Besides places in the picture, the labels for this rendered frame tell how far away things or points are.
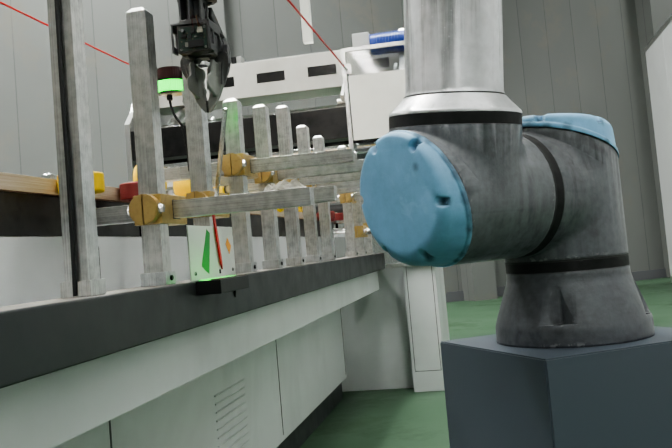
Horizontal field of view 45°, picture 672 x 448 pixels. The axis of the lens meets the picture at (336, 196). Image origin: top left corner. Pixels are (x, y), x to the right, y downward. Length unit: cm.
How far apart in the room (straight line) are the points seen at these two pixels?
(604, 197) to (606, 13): 1070
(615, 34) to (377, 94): 778
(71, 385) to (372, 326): 324
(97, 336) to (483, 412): 50
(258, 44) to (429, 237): 863
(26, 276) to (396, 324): 302
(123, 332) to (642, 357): 67
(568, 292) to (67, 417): 64
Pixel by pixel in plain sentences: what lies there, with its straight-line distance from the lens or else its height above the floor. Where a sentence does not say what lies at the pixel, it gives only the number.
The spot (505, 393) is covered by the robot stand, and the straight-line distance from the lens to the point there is 99.
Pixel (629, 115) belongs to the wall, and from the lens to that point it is 1156.
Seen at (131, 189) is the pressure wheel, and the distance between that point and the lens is 171.
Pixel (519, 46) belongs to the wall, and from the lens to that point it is 1080.
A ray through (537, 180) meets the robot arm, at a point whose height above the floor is 79.
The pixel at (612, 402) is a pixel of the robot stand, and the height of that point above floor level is 54.
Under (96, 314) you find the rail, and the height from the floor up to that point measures 68.
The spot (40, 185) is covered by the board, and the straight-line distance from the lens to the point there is 148.
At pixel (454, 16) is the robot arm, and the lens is 90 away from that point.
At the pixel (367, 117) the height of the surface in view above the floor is 138.
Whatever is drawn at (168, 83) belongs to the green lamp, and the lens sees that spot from 167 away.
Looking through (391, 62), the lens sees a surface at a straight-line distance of 419.
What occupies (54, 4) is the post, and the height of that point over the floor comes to 110.
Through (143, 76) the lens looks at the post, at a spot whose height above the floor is 105.
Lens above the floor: 73
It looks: 4 degrees up
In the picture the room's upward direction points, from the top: 5 degrees counter-clockwise
